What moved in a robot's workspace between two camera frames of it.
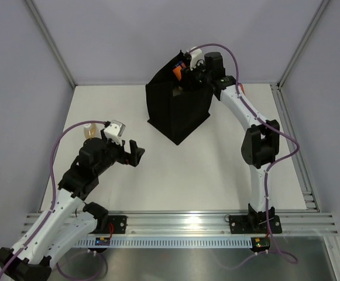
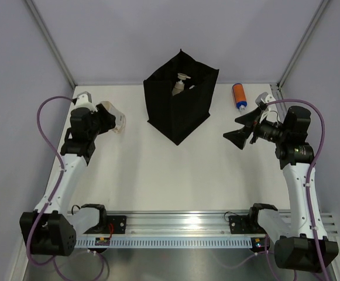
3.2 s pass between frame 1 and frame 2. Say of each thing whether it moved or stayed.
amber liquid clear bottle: moved
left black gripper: moved
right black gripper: moved
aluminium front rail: stayed
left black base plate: stayed
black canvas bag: stayed
